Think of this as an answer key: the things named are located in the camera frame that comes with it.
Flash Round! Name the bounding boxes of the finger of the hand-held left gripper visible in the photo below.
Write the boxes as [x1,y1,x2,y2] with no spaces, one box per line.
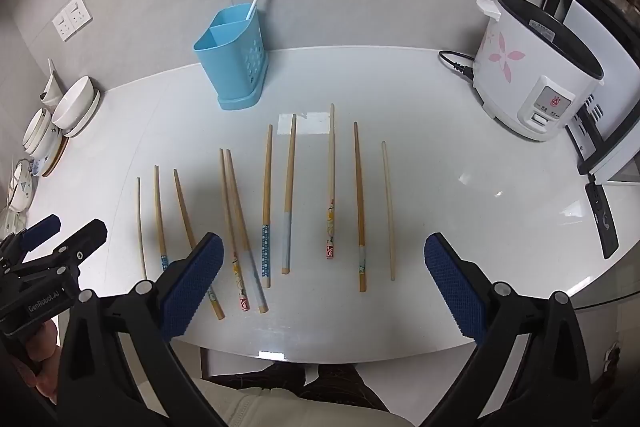
[0,214,62,258]
[17,220,108,280]

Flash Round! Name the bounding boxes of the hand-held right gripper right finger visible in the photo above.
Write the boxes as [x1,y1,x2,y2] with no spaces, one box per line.
[420,232,593,427]

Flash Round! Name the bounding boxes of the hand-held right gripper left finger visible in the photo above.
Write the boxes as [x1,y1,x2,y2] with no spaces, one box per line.
[59,232,228,427]

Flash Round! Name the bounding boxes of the pale patterned wooden chopstick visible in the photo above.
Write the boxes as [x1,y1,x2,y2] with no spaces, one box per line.
[353,122,368,293]
[173,168,227,321]

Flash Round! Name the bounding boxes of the blue plastic utensil holder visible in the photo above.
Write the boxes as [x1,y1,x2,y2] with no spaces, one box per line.
[193,3,269,111]

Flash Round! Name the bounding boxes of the person's left hand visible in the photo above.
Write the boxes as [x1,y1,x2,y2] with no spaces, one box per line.
[25,317,62,404]

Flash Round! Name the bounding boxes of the white patterned bowl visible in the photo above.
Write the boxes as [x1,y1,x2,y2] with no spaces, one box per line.
[22,107,63,155]
[0,207,28,239]
[5,159,41,212]

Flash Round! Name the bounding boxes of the wooden rimmed plate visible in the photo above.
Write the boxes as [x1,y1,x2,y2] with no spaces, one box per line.
[37,134,68,178]

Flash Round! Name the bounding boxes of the plain white bowl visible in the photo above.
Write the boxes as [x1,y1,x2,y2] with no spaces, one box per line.
[51,76,96,130]
[62,89,101,138]

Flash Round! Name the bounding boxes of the white ceramic ladle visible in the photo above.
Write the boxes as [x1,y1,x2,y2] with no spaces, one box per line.
[39,58,63,105]

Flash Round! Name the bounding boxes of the person's beige top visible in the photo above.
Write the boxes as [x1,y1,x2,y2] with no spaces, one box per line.
[197,347,426,427]

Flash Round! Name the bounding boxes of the person's dark patterned trousers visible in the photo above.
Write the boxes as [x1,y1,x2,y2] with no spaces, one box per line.
[202,361,391,413]

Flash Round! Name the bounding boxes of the white floral rice cooker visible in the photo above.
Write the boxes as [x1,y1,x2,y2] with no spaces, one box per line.
[472,0,606,142]

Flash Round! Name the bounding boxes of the white microwave oven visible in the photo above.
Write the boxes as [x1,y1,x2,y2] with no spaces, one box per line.
[562,0,640,188]

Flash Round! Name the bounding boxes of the white wall socket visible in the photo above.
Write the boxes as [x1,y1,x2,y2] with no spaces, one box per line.
[51,0,93,42]

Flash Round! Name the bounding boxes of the black rice cooker cord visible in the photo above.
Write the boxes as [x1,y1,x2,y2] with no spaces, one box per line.
[438,50,478,82]

